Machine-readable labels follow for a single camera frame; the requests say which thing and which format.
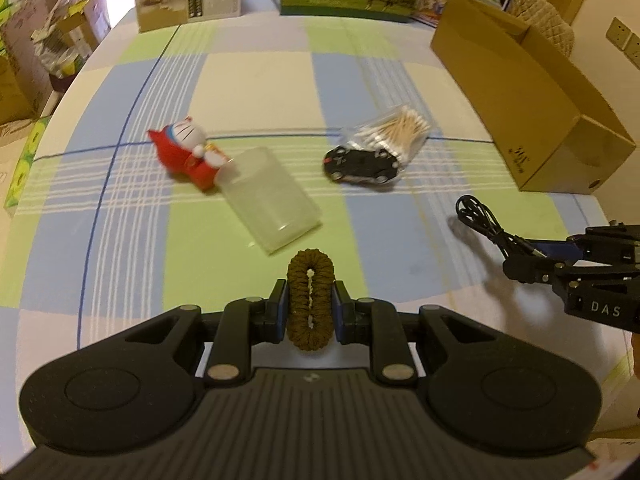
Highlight brown braided hair tie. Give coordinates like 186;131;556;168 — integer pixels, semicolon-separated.
284;248;336;352

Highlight black cable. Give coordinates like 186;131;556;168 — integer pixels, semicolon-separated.
454;194;548;261

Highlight translucent plastic cup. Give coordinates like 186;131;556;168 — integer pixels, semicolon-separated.
215;148;321;254

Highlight black toy car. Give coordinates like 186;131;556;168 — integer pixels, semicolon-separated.
322;145;400;184

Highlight red Doraemon figurine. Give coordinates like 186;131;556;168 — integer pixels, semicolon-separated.
148;116;230;192

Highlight bag of cotton swabs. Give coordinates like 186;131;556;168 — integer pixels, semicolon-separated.
341;105;432;167

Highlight brown cardboard box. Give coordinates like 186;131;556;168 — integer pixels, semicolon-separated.
431;0;636;194

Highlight checked bed sheet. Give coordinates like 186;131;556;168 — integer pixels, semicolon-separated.
0;0;640;461

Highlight quilted beige chair cover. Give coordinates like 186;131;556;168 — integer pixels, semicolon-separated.
506;0;575;58

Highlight green tissue pack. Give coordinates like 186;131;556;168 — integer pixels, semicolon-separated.
4;116;51;211

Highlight cluttered cardboard boxes pile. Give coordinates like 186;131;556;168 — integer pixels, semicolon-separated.
1;0;111;124

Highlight wall power socket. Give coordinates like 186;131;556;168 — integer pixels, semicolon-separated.
605;18;640;68

